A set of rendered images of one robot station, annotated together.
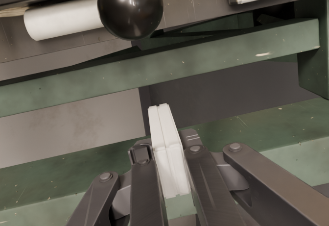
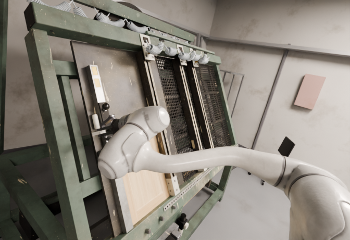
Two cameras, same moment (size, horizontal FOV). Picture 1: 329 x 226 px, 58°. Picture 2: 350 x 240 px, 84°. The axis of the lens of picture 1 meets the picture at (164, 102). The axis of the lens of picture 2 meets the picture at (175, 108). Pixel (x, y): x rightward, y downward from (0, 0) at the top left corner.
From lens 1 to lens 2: 0.91 m
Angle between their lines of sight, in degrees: 73
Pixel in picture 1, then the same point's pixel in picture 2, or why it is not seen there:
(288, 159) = (72, 166)
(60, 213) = (60, 114)
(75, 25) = (96, 122)
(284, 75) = not seen: outside the picture
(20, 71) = not seen: outside the picture
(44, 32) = (95, 116)
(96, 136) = not seen: outside the picture
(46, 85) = (74, 114)
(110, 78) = (76, 128)
